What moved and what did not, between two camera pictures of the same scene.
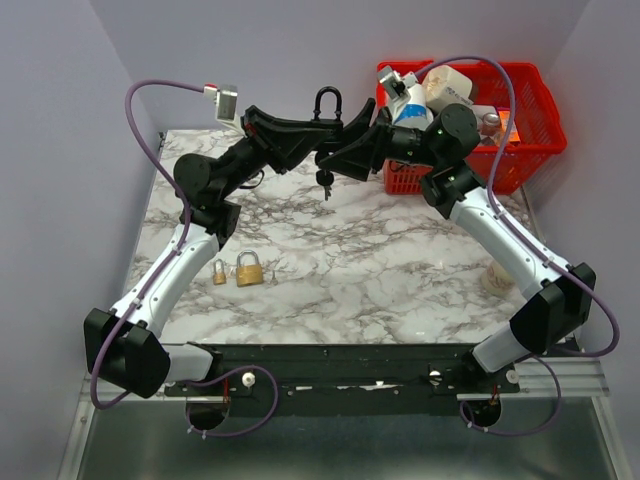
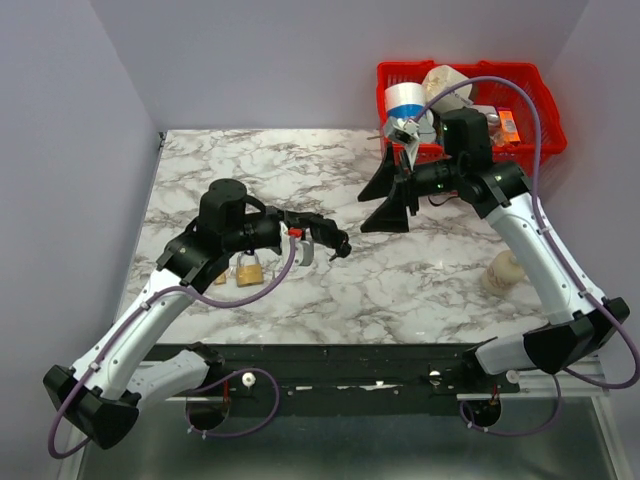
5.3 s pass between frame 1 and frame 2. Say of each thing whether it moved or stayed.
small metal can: stayed
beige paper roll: stayed
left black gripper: moved
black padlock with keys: moved
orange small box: stayed
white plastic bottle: stayed
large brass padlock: stayed
